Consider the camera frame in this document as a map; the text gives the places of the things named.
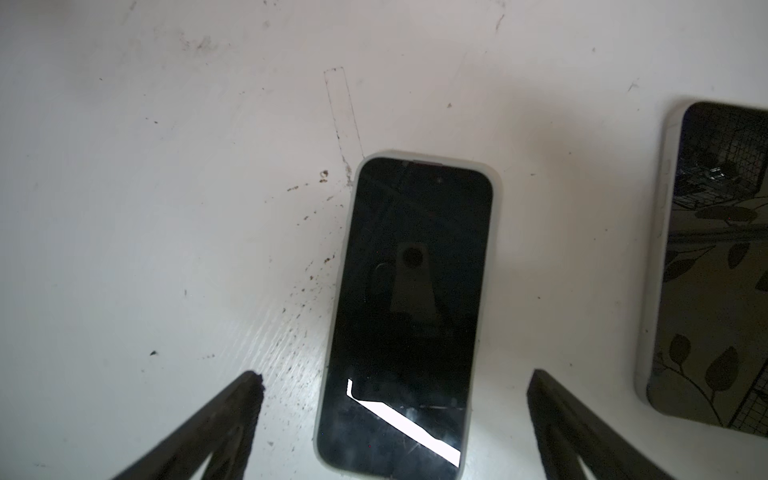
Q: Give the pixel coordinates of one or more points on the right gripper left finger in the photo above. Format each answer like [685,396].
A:
[218,437]

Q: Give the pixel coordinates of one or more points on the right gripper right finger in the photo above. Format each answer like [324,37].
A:
[570,437]

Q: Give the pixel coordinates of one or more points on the black phone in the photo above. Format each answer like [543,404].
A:
[395,398]
[702,349]

